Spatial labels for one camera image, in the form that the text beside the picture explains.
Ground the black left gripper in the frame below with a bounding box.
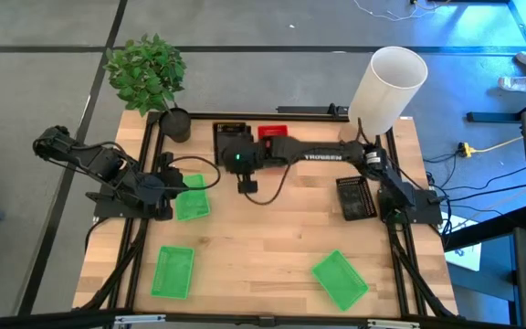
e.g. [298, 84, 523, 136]
[137, 168, 185, 221]

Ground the green plastic mesh basket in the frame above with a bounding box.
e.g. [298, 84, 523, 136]
[150, 245, 195, 301]
[310, 249, 370, 313]
[174, 174, 212, 222]

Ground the red plastic mesh basket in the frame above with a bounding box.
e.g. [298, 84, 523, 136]
[258, 124, 289, 150]

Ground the black plant pot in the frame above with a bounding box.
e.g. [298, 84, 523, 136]
[158, 107, 193, 143]

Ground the green artificial plant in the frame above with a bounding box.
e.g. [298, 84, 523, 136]
[103, 32, 187, 118]

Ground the black bottom rig bar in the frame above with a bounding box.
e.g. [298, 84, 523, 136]
[0, 308, 526, 329]

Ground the white paper sheet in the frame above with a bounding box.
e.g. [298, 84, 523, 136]
[445, 214, 483, 273]

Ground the black diagonal beam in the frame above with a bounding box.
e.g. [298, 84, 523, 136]
[443, 205, 526, 251]

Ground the black desk foot bar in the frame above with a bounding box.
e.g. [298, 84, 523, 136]
[467, 98, 526, 123]

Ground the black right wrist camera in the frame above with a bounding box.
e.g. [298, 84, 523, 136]
[237, 172, 259, 196]

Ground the black left camera cable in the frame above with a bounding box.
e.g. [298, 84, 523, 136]
[169, 155, 222, 192]

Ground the black camera cable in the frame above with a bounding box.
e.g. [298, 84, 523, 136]
[243, 162, 294, 206]
[169, 155, 222, 192]

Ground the black aluminium table frame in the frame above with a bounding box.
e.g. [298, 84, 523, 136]
[75, 111, 458, 321]

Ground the black right camera cable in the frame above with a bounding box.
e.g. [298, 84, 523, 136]
[243, 162, 294, 206]

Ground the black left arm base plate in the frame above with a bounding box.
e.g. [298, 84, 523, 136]
[92, 185, 159, 219]

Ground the black bracket bar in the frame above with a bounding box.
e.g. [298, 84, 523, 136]
[276, 104, 351, 116]

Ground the silver metal bracket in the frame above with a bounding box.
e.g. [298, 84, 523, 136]
[113, 313, 167, 326]
[366, 318, 422, 329]

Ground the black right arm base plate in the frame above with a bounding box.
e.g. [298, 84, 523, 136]
[376, 187, 443, 226]

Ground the thin white floor cable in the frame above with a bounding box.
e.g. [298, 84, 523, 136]
[352, 0, 451, 22]

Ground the yellow power cord plug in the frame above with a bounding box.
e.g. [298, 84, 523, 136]
[457, 135, 525, 158]

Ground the black floor cable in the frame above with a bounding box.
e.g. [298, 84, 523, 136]
[440, 166, 526, 193]
[447, 183, 526, 203]

